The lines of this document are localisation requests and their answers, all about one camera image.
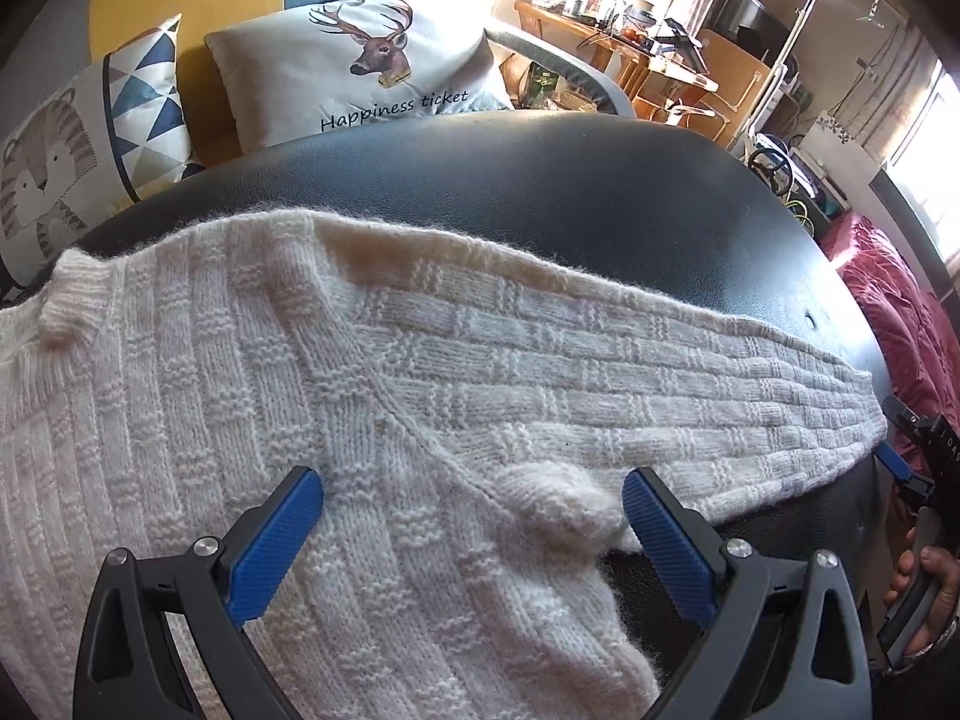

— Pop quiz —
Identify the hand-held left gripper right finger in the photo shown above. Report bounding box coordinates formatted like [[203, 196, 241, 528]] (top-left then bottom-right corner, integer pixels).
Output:
[[621, 465, 875, 720]]

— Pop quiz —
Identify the black round wheel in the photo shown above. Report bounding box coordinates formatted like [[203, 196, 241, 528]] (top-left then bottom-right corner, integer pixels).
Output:
[[750, 144, 796, 196]]

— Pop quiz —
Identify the deer print pillow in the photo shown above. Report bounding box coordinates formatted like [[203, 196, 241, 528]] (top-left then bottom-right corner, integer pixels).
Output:
[[204, 0, 515, 147]]

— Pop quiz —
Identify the wooden side table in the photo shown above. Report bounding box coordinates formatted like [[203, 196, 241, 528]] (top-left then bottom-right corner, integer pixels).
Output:
[[514, 0, 721, 143]]

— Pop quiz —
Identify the black television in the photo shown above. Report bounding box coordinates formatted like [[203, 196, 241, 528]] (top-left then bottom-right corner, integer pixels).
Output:
[[709, 0, 792, 65]]

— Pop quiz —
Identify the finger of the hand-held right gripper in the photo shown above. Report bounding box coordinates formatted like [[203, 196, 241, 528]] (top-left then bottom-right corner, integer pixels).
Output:
[[874, 441, 920, 487], [882, 394, 935, 437]]

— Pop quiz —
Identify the white floral box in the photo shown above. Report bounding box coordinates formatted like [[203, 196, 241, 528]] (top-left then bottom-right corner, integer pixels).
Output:
[[806, 109, 860, 166]]

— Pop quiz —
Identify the person's right hand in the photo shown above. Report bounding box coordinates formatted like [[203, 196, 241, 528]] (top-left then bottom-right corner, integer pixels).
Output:
[[883, 526, 960, 620]]

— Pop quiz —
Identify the tiger print pillow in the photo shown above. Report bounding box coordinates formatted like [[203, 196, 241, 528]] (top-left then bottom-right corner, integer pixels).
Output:
[[0, 13, 203, 290]]

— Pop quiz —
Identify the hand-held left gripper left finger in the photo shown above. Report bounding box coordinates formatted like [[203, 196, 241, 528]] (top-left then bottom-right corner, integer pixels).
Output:
[[71, 465, 325, 720]]

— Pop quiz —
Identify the red blanket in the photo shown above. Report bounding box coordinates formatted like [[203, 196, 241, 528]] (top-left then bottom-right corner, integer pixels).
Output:
[[821, 210, 960, 466]]

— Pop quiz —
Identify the beige side window curtain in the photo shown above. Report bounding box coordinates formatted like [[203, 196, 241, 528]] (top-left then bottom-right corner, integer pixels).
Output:
[[847, 15, 946, 166]]

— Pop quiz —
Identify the white floor lamp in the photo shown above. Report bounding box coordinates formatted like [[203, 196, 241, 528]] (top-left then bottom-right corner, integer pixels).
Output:
[[739, 0, 837, 158]]

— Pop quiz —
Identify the white knit sweater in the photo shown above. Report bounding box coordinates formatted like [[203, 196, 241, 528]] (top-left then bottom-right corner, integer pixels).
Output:
[[0, 206, 890, 720]]

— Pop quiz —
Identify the green packet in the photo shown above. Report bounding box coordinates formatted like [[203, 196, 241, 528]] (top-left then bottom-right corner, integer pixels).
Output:
[[525, 64, 563, 107]]

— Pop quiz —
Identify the bright side window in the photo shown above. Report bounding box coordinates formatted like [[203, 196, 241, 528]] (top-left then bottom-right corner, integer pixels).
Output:
[[892, 67, 960, 241]]

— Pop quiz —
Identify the cluster of small jars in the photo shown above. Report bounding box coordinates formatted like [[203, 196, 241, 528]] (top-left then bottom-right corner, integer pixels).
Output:
[[532, 0, 676, 38]]

